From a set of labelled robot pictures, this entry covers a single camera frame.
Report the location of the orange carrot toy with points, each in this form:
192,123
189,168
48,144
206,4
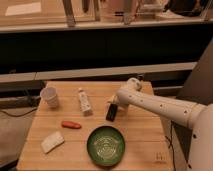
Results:
70,124

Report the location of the green ribbed bowl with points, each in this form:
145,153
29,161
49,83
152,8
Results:
106,146

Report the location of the white sponge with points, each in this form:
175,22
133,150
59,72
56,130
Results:
52,141

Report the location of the white paper cup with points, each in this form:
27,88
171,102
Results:
49,95

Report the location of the black eraser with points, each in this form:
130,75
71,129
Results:
111,113

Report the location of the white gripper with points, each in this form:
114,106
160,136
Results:
113,100

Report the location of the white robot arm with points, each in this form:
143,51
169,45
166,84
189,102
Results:
192,115

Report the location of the white tube bottle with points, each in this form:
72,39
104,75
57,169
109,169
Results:
84,102

